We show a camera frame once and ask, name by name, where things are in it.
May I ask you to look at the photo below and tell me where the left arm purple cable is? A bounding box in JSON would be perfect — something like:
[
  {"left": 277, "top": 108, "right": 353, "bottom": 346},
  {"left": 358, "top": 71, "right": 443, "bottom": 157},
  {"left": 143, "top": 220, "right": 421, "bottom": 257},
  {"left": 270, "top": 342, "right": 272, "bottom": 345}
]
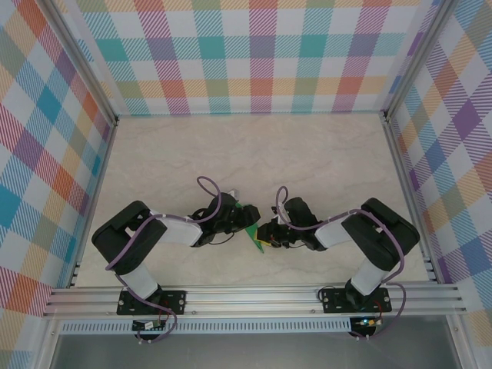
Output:
[{"left": 104, "top": 176, "right": 241, "bottom": 344}]

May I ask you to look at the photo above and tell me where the wide aluminium mounting rail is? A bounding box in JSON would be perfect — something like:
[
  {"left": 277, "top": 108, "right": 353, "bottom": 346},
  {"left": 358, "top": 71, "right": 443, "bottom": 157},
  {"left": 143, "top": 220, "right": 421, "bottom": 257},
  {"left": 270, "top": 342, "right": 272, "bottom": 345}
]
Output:
[{"left": 42, "top": 281, "right": 468, "bottom": 318}]

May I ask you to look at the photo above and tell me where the small dark circuit board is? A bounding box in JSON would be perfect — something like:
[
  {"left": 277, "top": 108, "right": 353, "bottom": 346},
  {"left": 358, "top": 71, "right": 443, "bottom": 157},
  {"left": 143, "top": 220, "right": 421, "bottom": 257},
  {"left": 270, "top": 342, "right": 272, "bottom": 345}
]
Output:
[{"left": 131, "top": 319, "right": 167, "bottom": 332}]

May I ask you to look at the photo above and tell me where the aluminium side rail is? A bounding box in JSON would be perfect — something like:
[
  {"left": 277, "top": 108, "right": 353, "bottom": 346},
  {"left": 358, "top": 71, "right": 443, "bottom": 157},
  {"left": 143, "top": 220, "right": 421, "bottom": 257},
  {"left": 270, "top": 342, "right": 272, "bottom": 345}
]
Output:
[
  {"left": 381, "top": 111, "right": 440, "bottom": 284},
  {"left": 66, "top": 118, "right": 118, "bottom": 289}
]

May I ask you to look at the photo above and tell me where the aluminium frame post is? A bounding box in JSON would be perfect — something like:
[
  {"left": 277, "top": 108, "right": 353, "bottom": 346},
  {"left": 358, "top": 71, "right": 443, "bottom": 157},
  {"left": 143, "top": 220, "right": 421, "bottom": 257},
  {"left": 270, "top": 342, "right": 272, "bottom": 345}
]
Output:
[
  {"left": 383, "top": 0, "right": 459, "bottom": 121},
  {"left": 37, "top": 0, "right": 119, "bottom": 126}
]

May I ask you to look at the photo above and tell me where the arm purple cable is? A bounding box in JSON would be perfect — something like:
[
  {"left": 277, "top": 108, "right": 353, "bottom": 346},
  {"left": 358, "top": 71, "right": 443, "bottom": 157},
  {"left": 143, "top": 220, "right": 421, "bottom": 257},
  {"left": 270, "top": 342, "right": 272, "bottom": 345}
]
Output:
[
  {"left": 104, "top": 176, "right": 241, "bottom": 344},
  {"left": 274, "top": 186, "right": 408, "bottom": 341}
]

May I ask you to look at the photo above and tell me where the slotted grey cable duct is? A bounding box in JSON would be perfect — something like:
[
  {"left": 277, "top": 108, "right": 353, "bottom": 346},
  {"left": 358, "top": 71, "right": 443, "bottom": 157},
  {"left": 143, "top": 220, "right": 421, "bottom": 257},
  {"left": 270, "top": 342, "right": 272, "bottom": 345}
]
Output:
[{"left": 60, "top": 321, "right": 353, "bottom": 335}]

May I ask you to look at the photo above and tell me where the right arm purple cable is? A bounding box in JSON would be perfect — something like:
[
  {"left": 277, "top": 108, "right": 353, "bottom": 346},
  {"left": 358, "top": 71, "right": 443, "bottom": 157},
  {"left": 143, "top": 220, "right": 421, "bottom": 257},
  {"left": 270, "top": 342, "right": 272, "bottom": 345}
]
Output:
[{"left": 274, "top": 186, "right": 408, "bottom": 341}]

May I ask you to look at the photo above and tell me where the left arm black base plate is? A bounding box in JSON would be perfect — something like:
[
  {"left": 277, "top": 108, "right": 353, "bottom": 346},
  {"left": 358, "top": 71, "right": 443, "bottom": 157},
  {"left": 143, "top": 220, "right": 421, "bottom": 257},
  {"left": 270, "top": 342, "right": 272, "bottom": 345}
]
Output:
[{"left": 116, "top": 289, "right": 188, "bottom": 317}]

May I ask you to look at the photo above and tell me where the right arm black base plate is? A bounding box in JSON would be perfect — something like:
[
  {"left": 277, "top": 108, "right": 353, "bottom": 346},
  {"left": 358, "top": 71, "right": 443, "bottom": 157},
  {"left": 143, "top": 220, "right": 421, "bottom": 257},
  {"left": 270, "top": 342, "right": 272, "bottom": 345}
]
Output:
[{"left": 320, "top": 288, "right": 393, "bottom": 314}]

